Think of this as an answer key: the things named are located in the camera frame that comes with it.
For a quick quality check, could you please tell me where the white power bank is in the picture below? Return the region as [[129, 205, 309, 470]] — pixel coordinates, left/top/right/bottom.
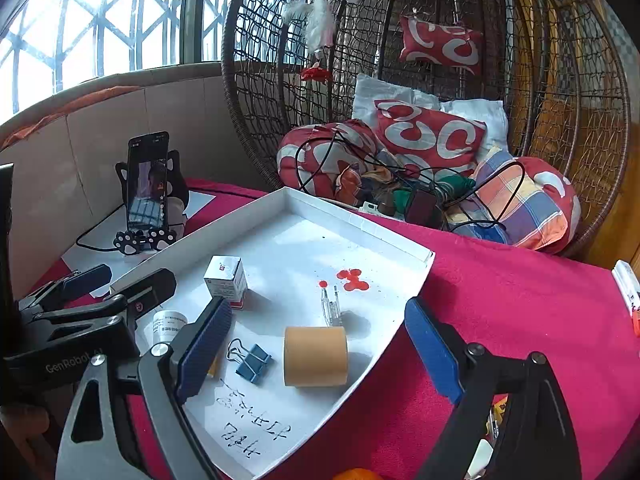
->
[[611, 260, 640, 318]]

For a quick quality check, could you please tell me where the plaid pillow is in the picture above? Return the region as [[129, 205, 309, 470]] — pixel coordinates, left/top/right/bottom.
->
[[445, 146, 571, 251]]

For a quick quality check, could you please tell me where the green cloth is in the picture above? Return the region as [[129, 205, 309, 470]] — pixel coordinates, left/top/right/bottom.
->
[[392, 172, 476, 211]]

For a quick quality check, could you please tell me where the black smartphone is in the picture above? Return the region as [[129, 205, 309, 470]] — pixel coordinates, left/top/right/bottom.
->
[[125, 131, 171, 231]]

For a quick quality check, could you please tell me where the white cardboard tray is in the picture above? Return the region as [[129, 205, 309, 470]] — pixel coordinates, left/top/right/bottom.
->
[[109, 186, 436, 480]]

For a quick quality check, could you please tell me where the person's left hand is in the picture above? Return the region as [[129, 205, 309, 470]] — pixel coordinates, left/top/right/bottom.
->
[[0, 402, 51, 461]]

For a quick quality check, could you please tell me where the orange cloth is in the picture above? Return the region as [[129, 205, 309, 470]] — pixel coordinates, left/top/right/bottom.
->
[[0, 85, 141, 151]]

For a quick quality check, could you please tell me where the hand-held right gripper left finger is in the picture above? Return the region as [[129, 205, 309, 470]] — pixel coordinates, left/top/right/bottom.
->
[[55, 296, 233, 480]]

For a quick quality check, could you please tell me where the cardboard sheet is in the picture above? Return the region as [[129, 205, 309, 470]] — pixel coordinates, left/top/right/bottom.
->
[[0, 62, 281, 301]]

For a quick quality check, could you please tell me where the white pill bottle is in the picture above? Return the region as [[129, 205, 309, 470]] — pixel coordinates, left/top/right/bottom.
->
[[145, 310, 190, 356]]

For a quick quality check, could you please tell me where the orange mandarin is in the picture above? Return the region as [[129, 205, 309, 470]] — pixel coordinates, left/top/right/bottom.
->
[[332, 467, 386, 480]]

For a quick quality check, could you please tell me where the magenta tablecloth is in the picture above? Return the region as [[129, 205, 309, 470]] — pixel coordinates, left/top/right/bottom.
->
[[30, 177, 640, 480]]

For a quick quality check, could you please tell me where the clear plastic clip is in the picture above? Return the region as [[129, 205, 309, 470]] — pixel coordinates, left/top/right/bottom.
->
[[320, 285, 343, 327]]

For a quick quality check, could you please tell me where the small red white pillow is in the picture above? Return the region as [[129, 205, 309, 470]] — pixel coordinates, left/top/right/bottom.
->
[[398, 14, 485, 77]]

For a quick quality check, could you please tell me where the black charging cable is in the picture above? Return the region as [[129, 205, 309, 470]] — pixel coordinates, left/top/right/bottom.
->
[[75, 215, 126, 253]]

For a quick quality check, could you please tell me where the window with metal grille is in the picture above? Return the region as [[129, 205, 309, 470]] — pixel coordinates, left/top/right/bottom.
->
[[0, 0, 261, 126]]

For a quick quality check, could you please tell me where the wicker hanging chair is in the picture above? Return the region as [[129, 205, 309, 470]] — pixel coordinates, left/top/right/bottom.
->
[[220, 0, 632, 261]]

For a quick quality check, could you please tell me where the beige tape roll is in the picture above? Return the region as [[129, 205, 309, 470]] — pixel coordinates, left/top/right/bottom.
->
[[283, 326, 349, 388]]

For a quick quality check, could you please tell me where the white paper sheet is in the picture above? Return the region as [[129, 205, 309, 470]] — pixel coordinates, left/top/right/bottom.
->
[[62, 190, 217, 281]]

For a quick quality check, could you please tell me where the black cat phone stand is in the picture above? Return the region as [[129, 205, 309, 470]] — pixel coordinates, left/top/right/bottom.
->
[[112, 149, 190, 258]]

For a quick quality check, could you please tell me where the square red white pillow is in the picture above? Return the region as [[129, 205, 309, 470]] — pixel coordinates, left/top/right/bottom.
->
[[374, 99, 488, 176]]

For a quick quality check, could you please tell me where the small white box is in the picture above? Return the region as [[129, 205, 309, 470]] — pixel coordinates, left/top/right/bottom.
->
[[203, 255, 249, 310]]

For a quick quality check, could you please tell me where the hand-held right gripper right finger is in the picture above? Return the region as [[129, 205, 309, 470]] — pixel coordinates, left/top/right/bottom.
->
[[404, 297, 583, 480]]

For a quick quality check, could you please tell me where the white feather dream catcher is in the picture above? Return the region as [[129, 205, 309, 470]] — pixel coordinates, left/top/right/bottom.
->
[[280, 0, 388, 83]]

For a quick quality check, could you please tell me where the white power strip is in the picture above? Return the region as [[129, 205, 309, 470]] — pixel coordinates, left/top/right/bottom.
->
[[357, 200, 401, 221]]

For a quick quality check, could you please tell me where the blue binder clip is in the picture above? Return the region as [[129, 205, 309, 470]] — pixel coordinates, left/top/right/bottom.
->
[[226, 338, 272, 386]]

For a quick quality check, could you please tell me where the red white seat cushion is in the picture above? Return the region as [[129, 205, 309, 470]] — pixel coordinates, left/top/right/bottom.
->
[[276, 121, 582, 256]]

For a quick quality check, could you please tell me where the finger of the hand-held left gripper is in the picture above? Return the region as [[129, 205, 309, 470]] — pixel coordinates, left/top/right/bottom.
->
[[17, 263, 113, 313], [30, 267, 177, 331]]

